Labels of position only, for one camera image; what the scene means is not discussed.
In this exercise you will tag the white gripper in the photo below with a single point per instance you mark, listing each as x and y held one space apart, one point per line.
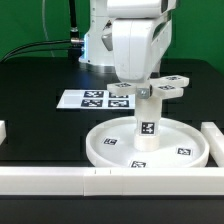
138 46

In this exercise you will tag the white cross-shaped table base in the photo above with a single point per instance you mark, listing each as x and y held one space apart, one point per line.
164 87

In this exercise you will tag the white round table top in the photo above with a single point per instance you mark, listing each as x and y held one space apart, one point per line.
111 144

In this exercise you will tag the white marker sheet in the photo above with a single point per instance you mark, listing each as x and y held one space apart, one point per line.
94 99

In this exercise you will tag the white right fence rail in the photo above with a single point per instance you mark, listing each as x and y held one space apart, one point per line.
215 139

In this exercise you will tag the white fence rail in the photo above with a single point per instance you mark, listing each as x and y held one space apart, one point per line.
215 139
2 131
110 181

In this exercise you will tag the white front fence rail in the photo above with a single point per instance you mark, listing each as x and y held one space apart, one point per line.
110 181

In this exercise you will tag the white left fence rail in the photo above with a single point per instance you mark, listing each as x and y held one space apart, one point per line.
2 131

